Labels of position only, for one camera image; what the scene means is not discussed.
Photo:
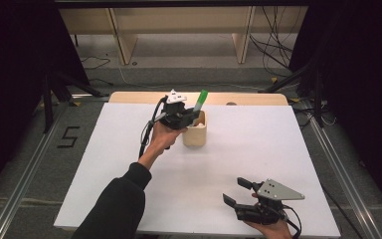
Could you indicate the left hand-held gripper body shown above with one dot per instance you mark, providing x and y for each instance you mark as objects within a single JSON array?
[{"x": 175, "y": 116}]

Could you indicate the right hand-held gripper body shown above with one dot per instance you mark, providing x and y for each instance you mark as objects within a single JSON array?
[{"x": 265, "y": 209}]

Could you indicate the green highlighter marker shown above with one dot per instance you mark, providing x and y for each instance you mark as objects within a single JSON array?
[{"x": 201, "y": 99}]

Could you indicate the beige square pen cup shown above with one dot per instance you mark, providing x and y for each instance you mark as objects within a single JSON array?
[{"x": 195, "y": 136}]

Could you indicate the person's right hand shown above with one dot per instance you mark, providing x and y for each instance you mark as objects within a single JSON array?
[{"x": 275, "y": 230}]

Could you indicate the person's left hand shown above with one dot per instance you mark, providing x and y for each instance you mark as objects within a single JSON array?
[{"x": 164, "y": 137}]

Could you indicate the light wooden shelf unit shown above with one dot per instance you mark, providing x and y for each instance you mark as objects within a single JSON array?
[{"x": 185, "y": 20}]

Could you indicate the black metal bar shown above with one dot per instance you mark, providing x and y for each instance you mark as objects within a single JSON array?
[{"x": 179, "y": 3}]

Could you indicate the black tripod stand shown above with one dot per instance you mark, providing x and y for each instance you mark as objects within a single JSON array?
[
  {"x": 317, "y": 99},
  {"x": 49, "y": 106}
]

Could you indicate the black curtain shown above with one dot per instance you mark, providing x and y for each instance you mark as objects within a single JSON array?
[
  {"x": 13, "y": 83},
  {"x": 361, "y": 83}
]

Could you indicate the aluminium floor rail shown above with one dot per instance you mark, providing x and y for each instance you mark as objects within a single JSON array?
[
  {"x": 23, "y": 186},
  {"x": 341, "y": 176}
]

